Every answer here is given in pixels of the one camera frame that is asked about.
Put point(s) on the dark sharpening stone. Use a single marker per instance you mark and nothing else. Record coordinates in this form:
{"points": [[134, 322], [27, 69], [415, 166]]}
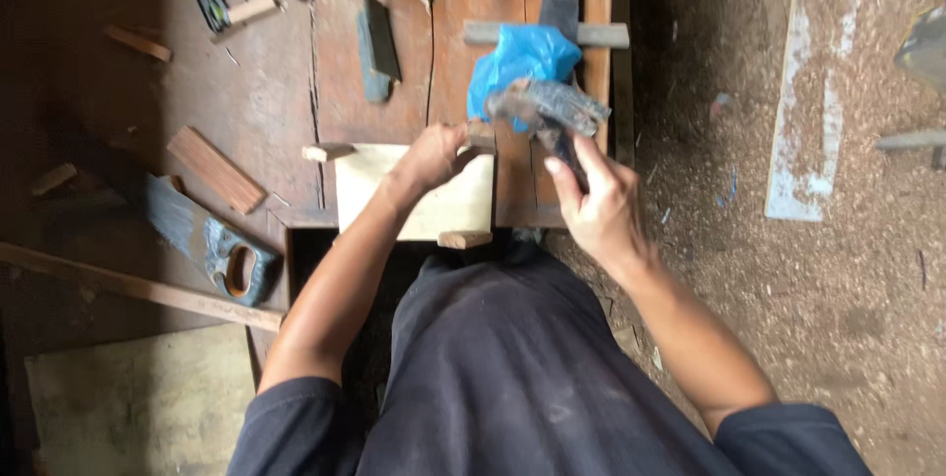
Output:
{"points": [[378, 47]]}

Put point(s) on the pale square wooden board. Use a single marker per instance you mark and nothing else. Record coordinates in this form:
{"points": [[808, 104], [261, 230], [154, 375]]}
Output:
{"points": [[443, 206]]}

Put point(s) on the grey tool on ground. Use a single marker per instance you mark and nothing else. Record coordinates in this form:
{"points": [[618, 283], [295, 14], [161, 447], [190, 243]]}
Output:
{"points": [[920, 69]]}

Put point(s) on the person's left fingers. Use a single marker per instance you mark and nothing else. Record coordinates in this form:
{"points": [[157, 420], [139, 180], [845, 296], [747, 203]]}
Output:
{"points": [[457, 142]]}

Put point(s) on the small pale wooden block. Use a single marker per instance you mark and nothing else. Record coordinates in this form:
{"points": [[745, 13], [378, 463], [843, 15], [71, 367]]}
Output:
{"points": [[251, 9]]}

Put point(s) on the thin brown wooden stick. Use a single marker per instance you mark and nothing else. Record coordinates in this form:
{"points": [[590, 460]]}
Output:
{"points": [[137, 42]]}

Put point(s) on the long wooden strip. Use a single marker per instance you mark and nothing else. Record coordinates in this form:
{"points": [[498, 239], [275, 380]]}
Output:
{"points": [[140, 287]]}

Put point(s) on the person's dark shirt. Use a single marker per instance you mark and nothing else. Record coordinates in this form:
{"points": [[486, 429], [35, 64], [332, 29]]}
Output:
{"points": [[532, 380]]}

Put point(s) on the person's left hand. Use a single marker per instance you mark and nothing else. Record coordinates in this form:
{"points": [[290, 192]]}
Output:
{"points": [[432, 158]]}

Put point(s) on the person's right hand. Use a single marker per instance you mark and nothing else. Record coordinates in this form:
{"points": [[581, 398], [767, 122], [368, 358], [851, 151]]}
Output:
{"points": [[602, 206]]}

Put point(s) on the long white plank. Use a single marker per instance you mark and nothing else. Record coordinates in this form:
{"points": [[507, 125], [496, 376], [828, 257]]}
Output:
{"points": [[809, 91]]}

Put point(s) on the reddish flat wooden block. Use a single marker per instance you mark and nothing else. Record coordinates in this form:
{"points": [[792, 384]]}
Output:
{"points": [[215, 169]]}

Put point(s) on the grey round wooden bar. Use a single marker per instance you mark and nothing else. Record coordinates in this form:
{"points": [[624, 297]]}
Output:
{"points": [[602, 35]]}

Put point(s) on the small wooden offcut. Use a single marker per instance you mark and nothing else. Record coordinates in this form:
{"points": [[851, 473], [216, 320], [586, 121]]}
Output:
{"points": [[53, 179]]}

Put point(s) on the pale plywood sheet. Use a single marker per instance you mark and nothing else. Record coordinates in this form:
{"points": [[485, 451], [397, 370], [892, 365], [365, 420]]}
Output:
{"points": [[140, 406]]}

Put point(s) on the short wooden batten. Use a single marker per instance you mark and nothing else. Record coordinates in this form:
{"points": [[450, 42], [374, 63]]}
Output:
{"points": [[464, 239], [327, 152]]}

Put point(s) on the blue plastic bag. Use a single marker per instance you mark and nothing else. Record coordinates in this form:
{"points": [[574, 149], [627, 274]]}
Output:
{"points": [[517, 62]]}

